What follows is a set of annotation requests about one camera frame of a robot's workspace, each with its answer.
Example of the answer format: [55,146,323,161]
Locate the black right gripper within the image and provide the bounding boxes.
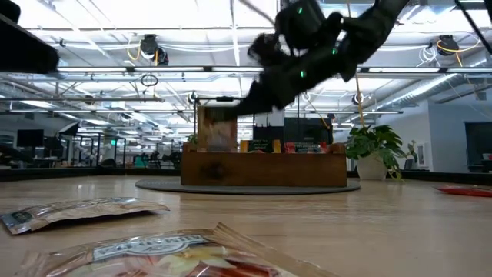
[213,48,341,122]

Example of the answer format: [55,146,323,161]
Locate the orange tea packet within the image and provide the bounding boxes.
[240,138,282,154]

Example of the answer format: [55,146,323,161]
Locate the red tea packet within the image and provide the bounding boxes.
[435,185,492,199]
[283,141,331,154]

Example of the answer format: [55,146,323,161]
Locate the beige cinnamon apple tea packet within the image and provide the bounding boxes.
[0,196,171,236]
[13,222,343,277]
[197,105,239,154]

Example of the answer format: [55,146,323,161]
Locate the wooden three-compartment tray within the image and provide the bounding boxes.
[180,141,349,189]

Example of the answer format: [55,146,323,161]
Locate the black background gantry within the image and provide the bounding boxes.
[190,91,236,107]

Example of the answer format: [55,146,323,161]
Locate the black perforated computer case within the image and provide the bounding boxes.
[283,117,334,145]

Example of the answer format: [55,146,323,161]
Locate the potted green plant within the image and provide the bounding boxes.
[344,123,419,182]

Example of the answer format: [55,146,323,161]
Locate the grey round mat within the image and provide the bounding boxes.
[135,177,362,196]

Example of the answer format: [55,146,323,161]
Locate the black background monitor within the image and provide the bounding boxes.
[16,128,45,148]

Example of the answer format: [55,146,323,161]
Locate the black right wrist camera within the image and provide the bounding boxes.
[247,33,291,67]

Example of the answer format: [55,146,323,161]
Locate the yellow cable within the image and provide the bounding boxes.
[354,72,365,128]

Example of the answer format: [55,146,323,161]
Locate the black ceiling cable reel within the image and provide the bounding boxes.
[139,33,170,66]
[429,33,460,57]

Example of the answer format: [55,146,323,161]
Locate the white wall picture frame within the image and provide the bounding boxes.
[417,142,428,169]

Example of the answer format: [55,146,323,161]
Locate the black aluminium table frame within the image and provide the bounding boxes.
[0,166,492,185]

